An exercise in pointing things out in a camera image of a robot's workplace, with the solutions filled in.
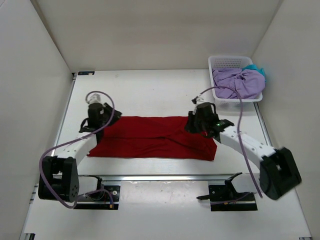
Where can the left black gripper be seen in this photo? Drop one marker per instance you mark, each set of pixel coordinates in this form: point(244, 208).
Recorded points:
point(116, 115)

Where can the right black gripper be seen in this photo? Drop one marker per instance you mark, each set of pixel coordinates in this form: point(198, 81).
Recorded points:
point(190, 127)

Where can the red t shirt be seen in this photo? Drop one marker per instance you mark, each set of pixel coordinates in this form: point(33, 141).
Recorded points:
point(153, 137)

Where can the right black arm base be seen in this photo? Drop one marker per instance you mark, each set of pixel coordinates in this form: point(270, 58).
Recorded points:
point(225, 198)

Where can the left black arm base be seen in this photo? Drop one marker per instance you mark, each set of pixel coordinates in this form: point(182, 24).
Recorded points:
point(98, 193)

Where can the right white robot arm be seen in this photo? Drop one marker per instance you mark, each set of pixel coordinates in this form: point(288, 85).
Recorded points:
point(278, 172)

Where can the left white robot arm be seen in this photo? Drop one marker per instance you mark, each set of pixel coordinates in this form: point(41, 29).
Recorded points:
point(59, 179)

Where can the dark blue label sticker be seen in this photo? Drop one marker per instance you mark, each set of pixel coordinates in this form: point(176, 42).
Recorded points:
point(86, 73)

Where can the lilac t shirt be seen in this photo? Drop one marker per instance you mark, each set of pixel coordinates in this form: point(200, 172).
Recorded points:
point(249, 83)

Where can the white plastic basket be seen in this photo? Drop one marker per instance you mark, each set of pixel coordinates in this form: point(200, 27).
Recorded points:
point(225, 61)

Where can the teal t shirt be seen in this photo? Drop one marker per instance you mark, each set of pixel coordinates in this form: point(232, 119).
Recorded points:
point(255, 68)

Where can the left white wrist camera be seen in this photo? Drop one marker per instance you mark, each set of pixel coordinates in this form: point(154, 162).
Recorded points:
point(93, 98)

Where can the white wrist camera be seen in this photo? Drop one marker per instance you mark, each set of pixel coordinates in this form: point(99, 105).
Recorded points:
point(198, 100)
point(93, 98)

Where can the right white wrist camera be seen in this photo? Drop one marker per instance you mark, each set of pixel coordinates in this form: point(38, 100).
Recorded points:
point(198, 100)

